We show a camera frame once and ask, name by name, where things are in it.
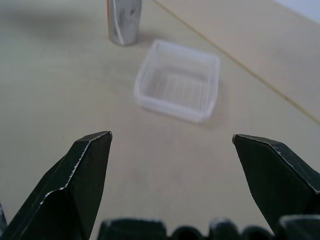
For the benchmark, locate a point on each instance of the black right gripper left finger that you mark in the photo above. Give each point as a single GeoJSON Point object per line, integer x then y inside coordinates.
{"type": "Point", "coordinates": [70, 190]}

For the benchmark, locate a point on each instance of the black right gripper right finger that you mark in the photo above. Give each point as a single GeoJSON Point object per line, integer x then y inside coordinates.
{"type": "Point", "coordinates": [275, 180]}

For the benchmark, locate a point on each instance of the clear plastic square container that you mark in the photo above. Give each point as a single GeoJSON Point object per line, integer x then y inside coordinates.
{"type": "Point", "coordinates": [178, 82]}

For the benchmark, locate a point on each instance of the silver metal can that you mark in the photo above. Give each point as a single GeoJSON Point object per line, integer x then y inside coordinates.
{"type": "Point", "coordinates": [123, 21]}

